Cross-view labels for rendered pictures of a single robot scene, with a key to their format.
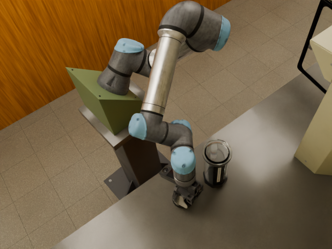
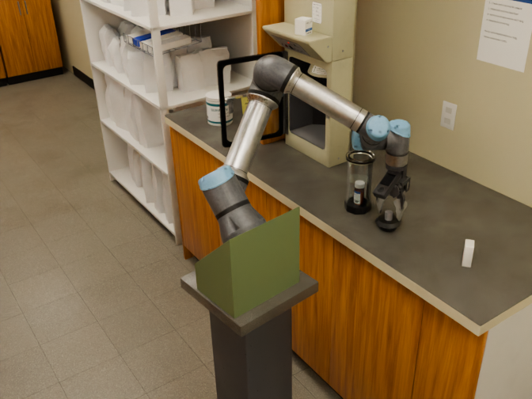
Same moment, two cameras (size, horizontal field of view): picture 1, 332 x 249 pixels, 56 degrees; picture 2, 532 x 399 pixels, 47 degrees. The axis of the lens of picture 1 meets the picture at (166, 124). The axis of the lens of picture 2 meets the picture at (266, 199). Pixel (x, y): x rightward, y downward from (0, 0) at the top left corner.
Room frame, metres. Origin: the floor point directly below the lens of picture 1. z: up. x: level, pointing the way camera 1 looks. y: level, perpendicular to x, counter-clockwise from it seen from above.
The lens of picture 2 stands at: (1.10, 1.79, 2.14)
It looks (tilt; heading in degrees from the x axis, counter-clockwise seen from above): 30 degrees down; 264
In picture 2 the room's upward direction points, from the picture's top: 2 degrees counter-clockwise
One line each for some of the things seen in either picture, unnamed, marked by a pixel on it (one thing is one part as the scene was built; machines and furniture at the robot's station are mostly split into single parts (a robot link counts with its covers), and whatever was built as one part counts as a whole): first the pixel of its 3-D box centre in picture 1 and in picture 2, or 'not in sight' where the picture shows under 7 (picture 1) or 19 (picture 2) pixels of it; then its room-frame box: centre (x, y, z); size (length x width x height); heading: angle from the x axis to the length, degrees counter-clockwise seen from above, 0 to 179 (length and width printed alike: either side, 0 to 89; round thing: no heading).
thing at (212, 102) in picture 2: not in sight; (219, 108); (1.01, -1.13, 1.02); 0.13 x 0.13 x 0.15
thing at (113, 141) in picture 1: (121, 110); (248, 284); (1.00, 0.22, 0.92); 0.32 x 0.32 x 0.04; 34
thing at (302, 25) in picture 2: not in sight; (303, 25); (0.68, -0.59, 1.54); 0.05 x 0.05 x 0.06; 46
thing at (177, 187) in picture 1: (187, 185); (395, 178); (0.44, -0.04, 1.13); 0.09 x 0.08 x 0.12; 43
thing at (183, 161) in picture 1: (183, 163); (397, 137); (0.45, -0.03, 1.29); 0.09 x 0.08 x 0.11; 175
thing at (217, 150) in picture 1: (216, 164); (359, 180); (0.54, -0.17, 1.06); 0.11 x 0.11 x 0.21
